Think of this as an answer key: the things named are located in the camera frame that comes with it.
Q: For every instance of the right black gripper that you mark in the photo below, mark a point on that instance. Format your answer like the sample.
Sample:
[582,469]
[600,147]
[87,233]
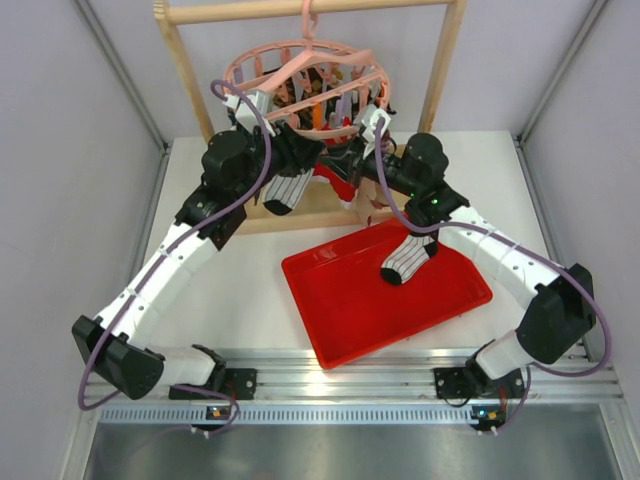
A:
[340,159]

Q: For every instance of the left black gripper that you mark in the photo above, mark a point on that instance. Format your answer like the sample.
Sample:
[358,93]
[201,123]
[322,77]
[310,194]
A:
[297,151]

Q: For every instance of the pink round clip hanger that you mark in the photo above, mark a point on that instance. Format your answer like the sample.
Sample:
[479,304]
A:
[268,66]

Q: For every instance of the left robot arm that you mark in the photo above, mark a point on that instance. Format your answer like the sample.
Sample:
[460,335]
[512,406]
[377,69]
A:
[115,343]

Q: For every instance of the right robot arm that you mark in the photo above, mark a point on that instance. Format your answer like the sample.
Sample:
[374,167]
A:
[557,301]

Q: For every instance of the red santa sock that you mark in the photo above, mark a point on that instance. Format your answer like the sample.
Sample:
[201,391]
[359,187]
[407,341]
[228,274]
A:
[345,192]

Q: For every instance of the maroon striped beige sock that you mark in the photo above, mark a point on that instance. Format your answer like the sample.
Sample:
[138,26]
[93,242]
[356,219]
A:
[371,204]

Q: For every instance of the black yellow argyle sock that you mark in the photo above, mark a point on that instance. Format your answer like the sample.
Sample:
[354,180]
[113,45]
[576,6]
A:
[305,85]

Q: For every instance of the red plastic tray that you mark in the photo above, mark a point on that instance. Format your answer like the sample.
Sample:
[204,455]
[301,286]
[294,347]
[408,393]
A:
[349,311]

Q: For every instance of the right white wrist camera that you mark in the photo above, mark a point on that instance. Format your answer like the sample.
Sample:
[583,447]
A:
[367,122]

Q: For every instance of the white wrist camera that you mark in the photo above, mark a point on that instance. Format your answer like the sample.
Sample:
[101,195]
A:
[248,114]
[367,122]

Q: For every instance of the wooden hanger rack frame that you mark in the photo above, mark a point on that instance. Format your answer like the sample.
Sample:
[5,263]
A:
[318,208]

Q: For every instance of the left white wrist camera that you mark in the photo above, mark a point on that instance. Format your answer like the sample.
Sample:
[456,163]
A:
[248,114]

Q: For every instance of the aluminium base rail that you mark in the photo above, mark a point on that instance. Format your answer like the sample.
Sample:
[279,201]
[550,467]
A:
[393,388]

